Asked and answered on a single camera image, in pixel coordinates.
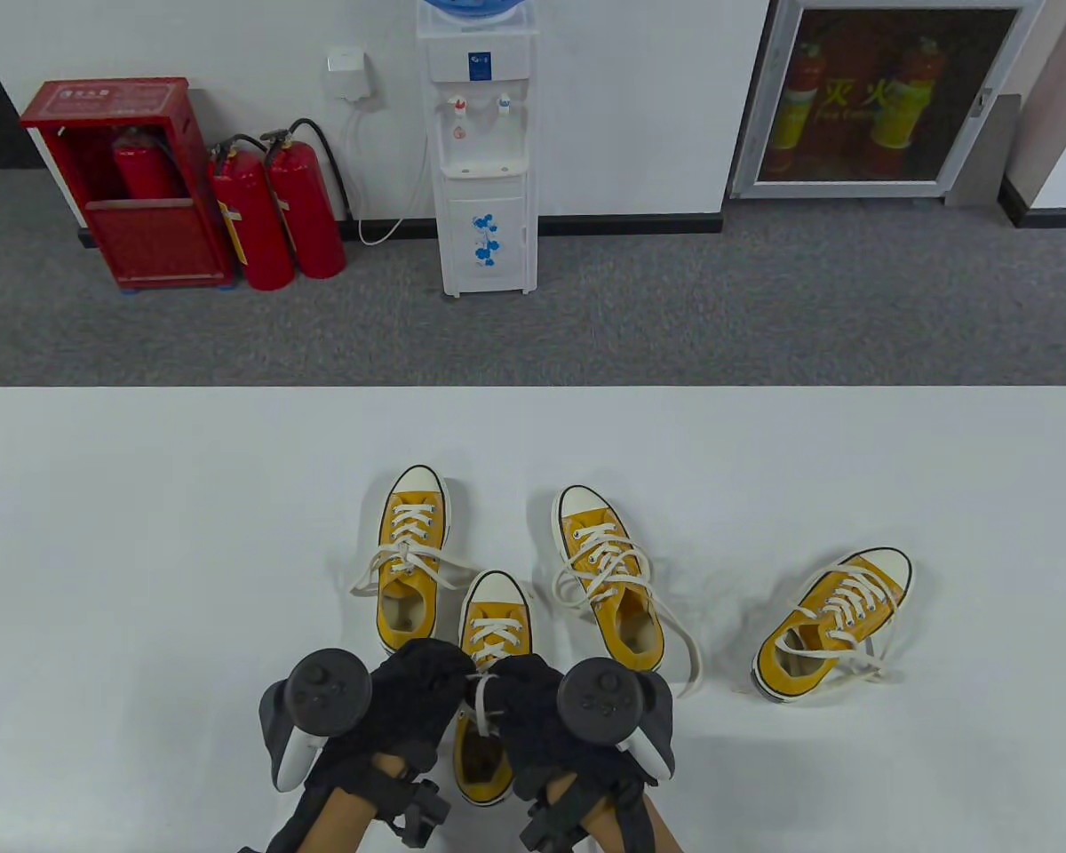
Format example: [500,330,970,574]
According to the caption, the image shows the person's right hand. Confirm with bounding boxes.
[489,653,660,799]

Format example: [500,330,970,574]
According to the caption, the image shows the person's left hand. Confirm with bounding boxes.
[306,638,478,792]

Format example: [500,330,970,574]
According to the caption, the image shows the white shoe lace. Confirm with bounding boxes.
[349,502,481,614]
[777,573,907,687]
[460,616,527,740]
[551,524,704,700]

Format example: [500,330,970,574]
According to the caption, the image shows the person's right forearm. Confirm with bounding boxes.
[577,771,687,853]

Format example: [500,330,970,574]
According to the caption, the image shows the person's left forearm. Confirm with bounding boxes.
[262,755,410,853]

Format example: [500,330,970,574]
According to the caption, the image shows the dark grey hand controller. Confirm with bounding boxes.
[557,658,676,783]
[259,649,374,792]

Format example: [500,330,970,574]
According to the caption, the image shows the red extinguisher cabinet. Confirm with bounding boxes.
[20,77,236,292]

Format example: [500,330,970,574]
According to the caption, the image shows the white water dispenser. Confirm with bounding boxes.
[416,9,540,299]

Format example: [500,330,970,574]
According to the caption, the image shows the silver framed glass cabinet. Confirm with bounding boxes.
[728,0,1045,201]

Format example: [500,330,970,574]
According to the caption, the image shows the red yellow fire extinguisher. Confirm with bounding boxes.
[768,40,827,174]
[871,36,943,174]

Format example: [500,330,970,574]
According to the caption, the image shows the blue water bottle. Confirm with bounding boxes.
[419,0,527,28]

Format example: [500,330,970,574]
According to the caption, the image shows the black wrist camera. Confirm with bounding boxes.
[520,795,589,853]
[382,777,452,848]

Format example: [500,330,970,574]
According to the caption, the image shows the white power cable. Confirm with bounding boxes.
[345,98,432,246]

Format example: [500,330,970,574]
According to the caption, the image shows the white wall box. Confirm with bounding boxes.
[325,49,376,106]

